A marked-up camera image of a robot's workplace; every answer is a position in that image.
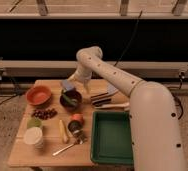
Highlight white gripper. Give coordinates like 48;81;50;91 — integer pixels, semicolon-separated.
68;72;90;93

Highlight light blue cloth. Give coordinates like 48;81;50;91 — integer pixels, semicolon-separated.
107;84;118;95

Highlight white brush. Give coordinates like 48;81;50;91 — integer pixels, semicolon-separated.
95;102;130;111

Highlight orange cup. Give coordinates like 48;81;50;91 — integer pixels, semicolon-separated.
71;113;84;125

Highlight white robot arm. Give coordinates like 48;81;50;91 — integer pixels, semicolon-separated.
70;46;186;171

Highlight green plastic tray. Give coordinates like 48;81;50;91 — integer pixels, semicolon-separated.
90;111;133;165

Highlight metal spoon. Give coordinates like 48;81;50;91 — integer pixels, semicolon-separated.
52;141;81;156

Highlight yellow corn cob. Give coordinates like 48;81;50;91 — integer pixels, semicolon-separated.
59;120;69;144

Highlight small metal toy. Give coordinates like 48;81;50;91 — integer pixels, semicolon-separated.
75;131;87;144

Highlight dark brown bowl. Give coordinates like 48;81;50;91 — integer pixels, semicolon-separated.
60;90;82;112

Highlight orange bowl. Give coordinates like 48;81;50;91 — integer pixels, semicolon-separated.
26;85;52;106

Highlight green pepper in bowl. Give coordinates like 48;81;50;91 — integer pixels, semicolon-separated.
62;94;77;107

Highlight black hanging cable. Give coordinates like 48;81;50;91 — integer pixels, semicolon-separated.
113;9;144;68

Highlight wooden table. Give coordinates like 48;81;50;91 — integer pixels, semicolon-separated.
8;78;135;168

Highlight green cup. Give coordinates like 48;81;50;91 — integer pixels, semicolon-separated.
27;118;42;128

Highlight bunch of dark grapes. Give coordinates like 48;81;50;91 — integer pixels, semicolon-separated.
32;108;57;120

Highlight white stacked cups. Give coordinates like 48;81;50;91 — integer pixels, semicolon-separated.
23;127;43;148

